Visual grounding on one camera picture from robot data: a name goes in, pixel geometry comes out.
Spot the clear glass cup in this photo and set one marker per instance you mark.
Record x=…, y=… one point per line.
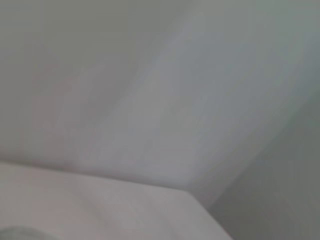
x=17, y=233

